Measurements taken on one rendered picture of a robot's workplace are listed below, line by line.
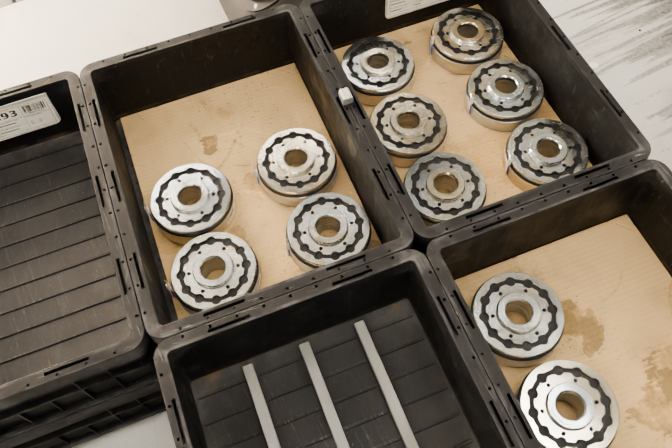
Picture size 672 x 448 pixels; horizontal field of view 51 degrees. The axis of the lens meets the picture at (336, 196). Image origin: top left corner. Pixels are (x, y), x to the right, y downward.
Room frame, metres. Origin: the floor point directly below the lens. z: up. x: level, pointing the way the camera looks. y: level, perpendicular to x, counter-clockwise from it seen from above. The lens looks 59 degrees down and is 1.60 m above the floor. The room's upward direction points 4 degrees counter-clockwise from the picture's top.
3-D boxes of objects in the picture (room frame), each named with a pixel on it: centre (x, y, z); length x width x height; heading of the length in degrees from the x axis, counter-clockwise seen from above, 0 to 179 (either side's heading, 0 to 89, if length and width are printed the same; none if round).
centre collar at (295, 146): (0.51, 0.05, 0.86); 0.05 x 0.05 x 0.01
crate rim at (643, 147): (0.58, -0.17, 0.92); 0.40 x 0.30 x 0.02; 18
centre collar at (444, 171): (0.45, -0.14, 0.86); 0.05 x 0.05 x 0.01
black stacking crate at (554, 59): (0.58, -0.17, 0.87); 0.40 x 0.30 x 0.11; 18
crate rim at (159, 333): (0.48, 0.12, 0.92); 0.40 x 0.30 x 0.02; 18
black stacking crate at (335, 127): (0.48, 0.12, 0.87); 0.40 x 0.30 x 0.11; 18
